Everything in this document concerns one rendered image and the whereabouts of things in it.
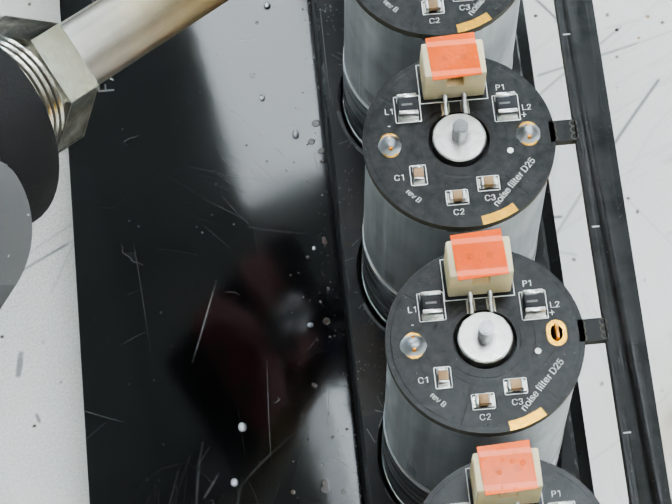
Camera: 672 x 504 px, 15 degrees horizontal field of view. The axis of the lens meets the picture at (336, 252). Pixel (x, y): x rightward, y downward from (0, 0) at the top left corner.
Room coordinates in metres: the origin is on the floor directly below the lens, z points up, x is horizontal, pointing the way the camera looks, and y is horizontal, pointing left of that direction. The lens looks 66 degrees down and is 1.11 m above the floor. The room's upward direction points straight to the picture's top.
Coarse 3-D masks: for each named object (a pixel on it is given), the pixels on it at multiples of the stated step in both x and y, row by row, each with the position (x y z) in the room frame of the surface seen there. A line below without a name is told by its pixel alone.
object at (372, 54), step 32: (352, 0) 0.17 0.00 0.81; (352, 32) 0.17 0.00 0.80; (384, 32) 0.17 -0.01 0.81; (480, 32) 0.17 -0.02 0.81; (512, 32) 0.17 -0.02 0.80; (352, 64) 0.17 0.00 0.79; (384, 64) 0.17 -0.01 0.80; (512, 64) 0.17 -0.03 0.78; (352, 96) 0.17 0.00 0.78; (352, 128) 0.17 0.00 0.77
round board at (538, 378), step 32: (512, 256) 0.13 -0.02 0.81; (416, 288) 0.13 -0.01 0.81; (512, 288) 0.13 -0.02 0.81; (544, 288) 0.13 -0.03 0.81; (416, 320) 0.12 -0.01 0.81; (448, 320) 0.12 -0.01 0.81; (512, 320) 0.12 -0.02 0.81; (544, 320) 0.12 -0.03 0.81; (576, 320) 0.12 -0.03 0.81; (448, 352) 0.12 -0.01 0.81; (544, 352) 0.12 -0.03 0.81; (576, 352) 0.12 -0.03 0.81; (416, 384) 0.11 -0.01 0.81; (448, 384) 0.11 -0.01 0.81; (480, 384) 0.11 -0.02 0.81; (512, 384) 0.11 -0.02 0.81; (544, 384) 0.11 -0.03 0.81; (448, 416) 0.11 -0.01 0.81; (480, 416) 0.11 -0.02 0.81; (512, 416) 0.11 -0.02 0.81; (544, 416) 0.11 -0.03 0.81
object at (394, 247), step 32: (448, 128) 0.15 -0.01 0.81; (480, 128) 0.15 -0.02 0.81; (448, 160) 0.14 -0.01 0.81; (544, 192) 0.14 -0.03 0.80; (384, 224) 0.14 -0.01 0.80; (416, 224) 0.14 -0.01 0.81; (512, 224) 0.14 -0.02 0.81; (384, 256) 0.14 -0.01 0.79; (416, 256) 0.14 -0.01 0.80; (384, 288) 0.14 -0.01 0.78; (384, 320) 0.14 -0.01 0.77
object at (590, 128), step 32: (576, 0) 0.17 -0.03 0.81; (576, 32) 0.16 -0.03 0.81; (576, 64) 0.16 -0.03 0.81; (576, 96) 0.15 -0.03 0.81; (576, 128) 0.15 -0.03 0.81; (608, 128) 0.15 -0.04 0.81; (608, 160) 0.15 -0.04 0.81; (608, 192) 0.14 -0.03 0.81; (608, 224) 0.14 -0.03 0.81; (608, 256) 0.13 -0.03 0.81; (608, 288) 0.13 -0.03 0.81; (608, 320) 0.12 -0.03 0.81; (640, 320) 0.12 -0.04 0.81; (608, 352) 0.12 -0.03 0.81; (640, 352) 0.12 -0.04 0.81; (640, 384) 0.11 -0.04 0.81; (640, 416) 0.11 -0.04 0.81; (640, 448) 0.11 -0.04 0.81; (640, 480) 0.10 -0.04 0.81
